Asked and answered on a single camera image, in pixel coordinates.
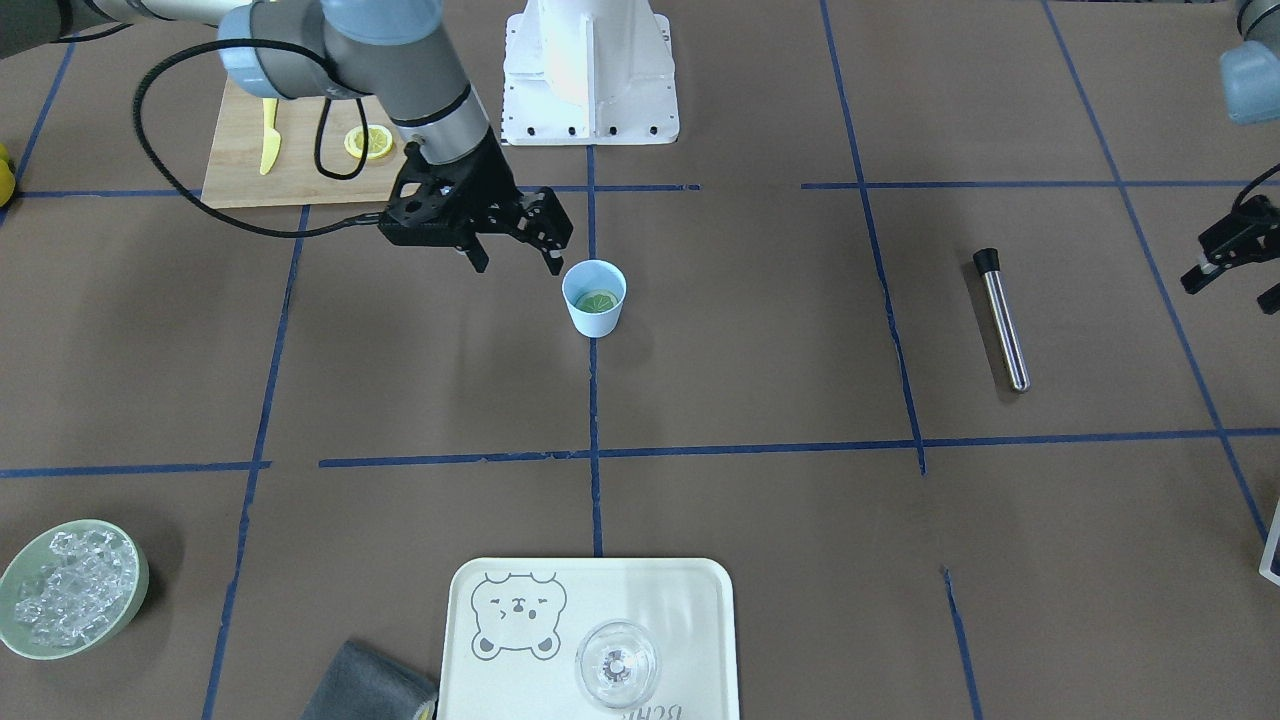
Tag light blue cup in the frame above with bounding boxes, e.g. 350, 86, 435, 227
561, 259, 628, 340

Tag yellow plastic knife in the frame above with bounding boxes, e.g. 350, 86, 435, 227
259, 97, 282, 176

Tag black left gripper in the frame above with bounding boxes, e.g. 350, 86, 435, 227
1180, 195, 1280, 315

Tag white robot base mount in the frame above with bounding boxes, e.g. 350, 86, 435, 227
500, 1, 681, 147

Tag clear wine glass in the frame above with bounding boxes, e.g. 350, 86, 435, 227
576, 619, 660, 711

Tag green bowl of ice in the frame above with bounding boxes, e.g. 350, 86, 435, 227
1, 519, 150, 661

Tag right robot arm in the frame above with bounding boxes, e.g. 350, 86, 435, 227
1, 1, 573, 275

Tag steel muddler black tip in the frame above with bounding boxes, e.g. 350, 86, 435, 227
972, 247, 1030, 393

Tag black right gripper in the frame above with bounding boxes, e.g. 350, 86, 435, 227
378, 131, 573, 275

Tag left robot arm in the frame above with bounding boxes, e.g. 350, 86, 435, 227
1180, 1, 1279, 295

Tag cream bear tray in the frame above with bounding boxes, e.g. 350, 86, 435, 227
435, 559, 741, 719

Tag bamboo cutting board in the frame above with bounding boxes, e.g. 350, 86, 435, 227
201, 82, 404, 210

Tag lemon slice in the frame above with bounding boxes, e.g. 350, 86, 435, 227
343, 124, 396, 160
573, 290, 620, 314

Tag yellow lemons at edge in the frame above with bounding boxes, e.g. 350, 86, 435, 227
0, 143, 17, 209

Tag grey folded cloth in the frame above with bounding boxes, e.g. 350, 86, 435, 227
301, 641, 439, 719

